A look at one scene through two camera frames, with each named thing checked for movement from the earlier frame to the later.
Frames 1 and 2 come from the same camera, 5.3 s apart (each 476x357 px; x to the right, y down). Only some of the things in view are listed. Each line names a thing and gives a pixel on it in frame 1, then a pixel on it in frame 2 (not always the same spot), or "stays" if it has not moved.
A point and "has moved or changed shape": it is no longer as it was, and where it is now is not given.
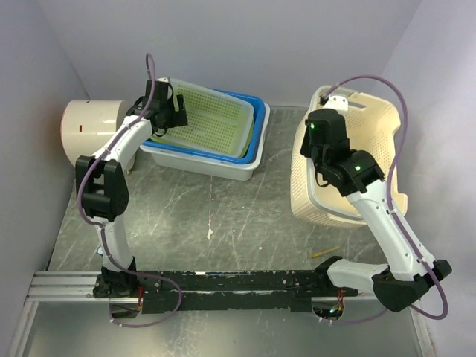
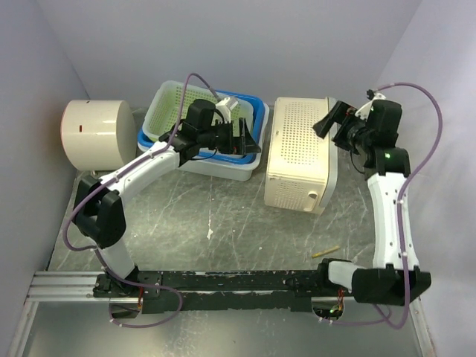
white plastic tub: [203, 166] stays
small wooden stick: [320, 253] stays
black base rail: [224, 291] stays
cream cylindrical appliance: [88, 125] stays
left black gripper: [180, 117] to [235, 146]
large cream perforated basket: [372, 126] has moved or changed shape
